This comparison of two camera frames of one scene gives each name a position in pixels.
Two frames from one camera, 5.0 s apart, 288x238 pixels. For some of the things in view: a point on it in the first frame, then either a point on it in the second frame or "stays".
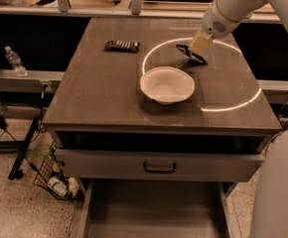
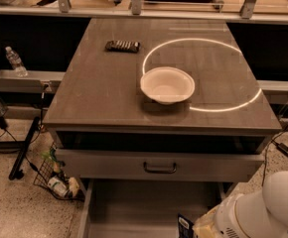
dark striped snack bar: [122, 46] stays
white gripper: [216, 24] -> [225, 216]
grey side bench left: [17, 80] stays
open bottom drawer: [115, 208] stays
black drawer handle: [159, 171] stays
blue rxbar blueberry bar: [197, 59] -> [185, 227]
